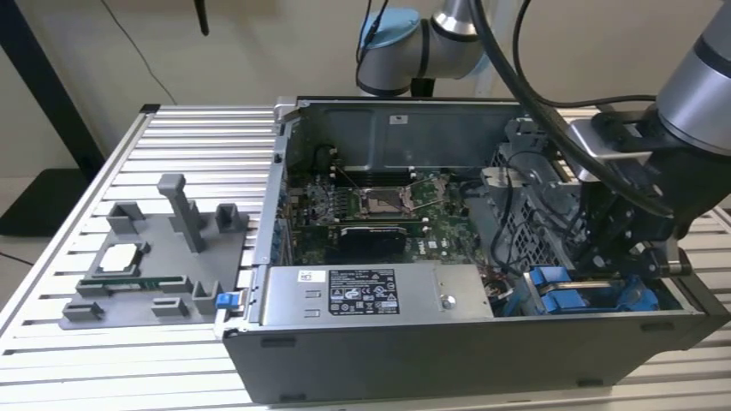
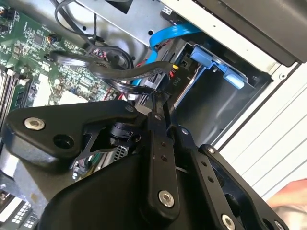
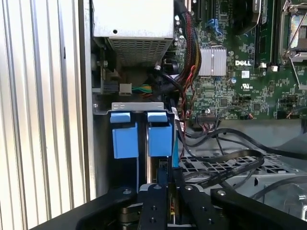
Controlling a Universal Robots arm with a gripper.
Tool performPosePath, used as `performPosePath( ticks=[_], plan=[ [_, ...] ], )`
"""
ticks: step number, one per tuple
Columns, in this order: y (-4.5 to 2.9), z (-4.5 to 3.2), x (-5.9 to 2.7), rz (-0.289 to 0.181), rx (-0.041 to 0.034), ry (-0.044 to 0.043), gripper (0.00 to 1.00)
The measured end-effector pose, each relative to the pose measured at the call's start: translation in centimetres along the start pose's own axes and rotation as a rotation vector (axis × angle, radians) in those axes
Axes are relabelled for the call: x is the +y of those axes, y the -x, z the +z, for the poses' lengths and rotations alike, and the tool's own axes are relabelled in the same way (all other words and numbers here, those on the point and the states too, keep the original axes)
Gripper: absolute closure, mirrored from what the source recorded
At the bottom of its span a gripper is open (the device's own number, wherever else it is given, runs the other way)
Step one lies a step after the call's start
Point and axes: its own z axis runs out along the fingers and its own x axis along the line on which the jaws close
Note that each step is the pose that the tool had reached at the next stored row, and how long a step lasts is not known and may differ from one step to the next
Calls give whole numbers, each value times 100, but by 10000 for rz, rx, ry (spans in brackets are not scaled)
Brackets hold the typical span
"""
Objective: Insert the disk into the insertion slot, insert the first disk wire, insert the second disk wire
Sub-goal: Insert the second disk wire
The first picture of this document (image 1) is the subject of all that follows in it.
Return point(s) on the CPU socket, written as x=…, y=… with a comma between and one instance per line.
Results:
x=379, y=201

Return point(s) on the silver CPU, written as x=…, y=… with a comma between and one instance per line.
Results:
x=121, y=259

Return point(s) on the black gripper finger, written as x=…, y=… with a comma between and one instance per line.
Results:
x=660, y=261
x=606, y=240

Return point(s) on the black stand with base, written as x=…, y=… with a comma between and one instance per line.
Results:
x=51, y=201

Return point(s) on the grey parts rack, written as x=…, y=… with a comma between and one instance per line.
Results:
x=166, y=257

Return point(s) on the green RAM stick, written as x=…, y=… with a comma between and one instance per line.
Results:
x=151, y=282

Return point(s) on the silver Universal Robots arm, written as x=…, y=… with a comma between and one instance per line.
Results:
x=702, y=94

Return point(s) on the green motherboard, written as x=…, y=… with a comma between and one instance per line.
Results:
x=451, y=231

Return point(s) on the open dark PC case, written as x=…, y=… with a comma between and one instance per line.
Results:
x=399, y=364

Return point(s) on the black antenna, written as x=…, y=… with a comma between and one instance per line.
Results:
x=201, y=17

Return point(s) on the black RAM slots block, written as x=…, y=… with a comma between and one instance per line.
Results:
x=371, y=177

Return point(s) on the grey metal disk bay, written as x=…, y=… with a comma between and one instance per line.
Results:
x=526, y=222

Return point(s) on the thin locking lever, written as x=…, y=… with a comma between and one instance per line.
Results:
x=347, y=178

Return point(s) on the silver power supply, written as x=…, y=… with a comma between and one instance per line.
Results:
x=423, y=291

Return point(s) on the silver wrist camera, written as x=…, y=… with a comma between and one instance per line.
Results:
x=589, y=141

